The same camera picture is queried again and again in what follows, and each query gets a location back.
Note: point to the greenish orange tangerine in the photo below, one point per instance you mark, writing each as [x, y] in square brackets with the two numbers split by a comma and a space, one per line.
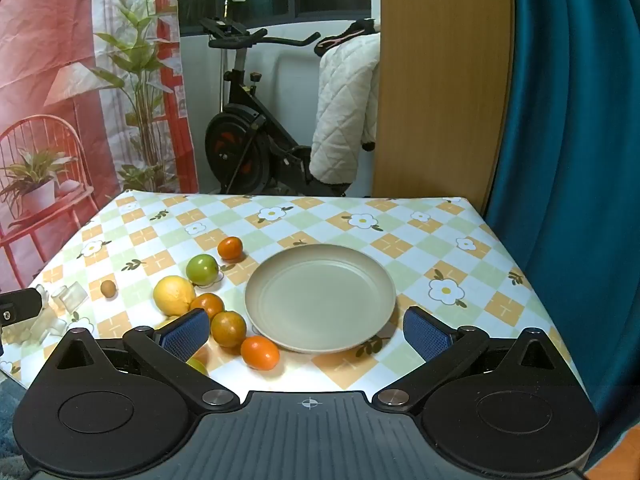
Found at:
[228, 329]

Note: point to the black exercise bike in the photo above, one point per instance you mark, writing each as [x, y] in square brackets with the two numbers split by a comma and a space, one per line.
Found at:
[240, 150]

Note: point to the checked floral tablecloth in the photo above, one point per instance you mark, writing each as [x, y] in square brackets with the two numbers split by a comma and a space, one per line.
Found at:
[450, 260]

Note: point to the green apple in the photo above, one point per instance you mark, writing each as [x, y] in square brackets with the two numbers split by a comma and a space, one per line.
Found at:
[202, 270]

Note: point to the white quilted jacket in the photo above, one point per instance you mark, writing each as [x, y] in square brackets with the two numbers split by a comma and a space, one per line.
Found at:
[345, 110]

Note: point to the yellow-green apple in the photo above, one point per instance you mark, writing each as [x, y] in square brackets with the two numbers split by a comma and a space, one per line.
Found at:
[198, 367]

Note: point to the teal curtain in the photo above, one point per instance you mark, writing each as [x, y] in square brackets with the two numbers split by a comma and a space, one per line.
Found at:
[575, 160]

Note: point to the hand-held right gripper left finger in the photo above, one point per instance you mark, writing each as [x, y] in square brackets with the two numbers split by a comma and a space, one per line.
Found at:
[185, 332]

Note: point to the pink clothes hanger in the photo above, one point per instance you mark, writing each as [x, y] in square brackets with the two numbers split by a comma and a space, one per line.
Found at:
[350, 35]

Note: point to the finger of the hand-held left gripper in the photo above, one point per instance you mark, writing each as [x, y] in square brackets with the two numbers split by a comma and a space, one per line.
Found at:
[22, 305]

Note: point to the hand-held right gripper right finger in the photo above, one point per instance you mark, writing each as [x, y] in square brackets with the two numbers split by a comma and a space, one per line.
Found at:
[425, 335]

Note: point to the beige round plate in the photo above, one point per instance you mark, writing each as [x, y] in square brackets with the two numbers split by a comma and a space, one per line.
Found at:
[320, 300]

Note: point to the printed backdrop cloth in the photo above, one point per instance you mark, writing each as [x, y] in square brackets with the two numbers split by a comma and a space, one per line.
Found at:
[50, 60]

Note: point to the wooden board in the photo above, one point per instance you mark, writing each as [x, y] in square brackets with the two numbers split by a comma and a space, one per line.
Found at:
[440, 85]

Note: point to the small brown nut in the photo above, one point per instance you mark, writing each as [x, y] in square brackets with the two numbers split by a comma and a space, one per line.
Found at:
[107, 288]

